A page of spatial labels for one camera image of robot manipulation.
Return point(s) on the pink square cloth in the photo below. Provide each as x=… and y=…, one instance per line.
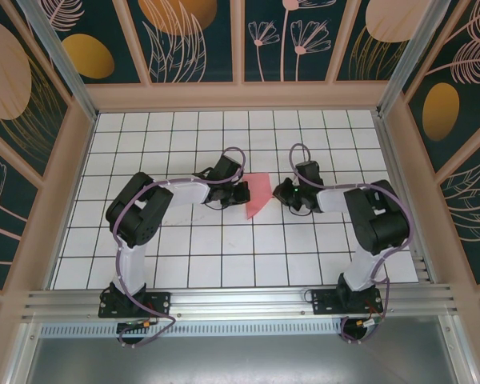
x=260, y=188

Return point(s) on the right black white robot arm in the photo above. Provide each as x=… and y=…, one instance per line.
x=380, y=224

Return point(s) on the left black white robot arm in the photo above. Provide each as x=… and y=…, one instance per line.
x=140, y=212

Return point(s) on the small controller board with connector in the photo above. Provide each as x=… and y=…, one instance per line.
x=138, y=325
x=370, y=322

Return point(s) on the grey metal panel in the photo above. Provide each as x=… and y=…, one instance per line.
x=240, y=360

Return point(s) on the aluminium side rail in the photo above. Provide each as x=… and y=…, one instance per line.
x=396, y=160

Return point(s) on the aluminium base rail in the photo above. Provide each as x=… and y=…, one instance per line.
x=240, y=304

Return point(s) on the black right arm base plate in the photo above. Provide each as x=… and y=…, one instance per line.
x=324, y=304

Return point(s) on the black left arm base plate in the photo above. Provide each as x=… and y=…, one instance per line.
x=160, y=304

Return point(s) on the aluminium corner post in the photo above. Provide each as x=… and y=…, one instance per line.
x=408, y=60
x=64, y=68

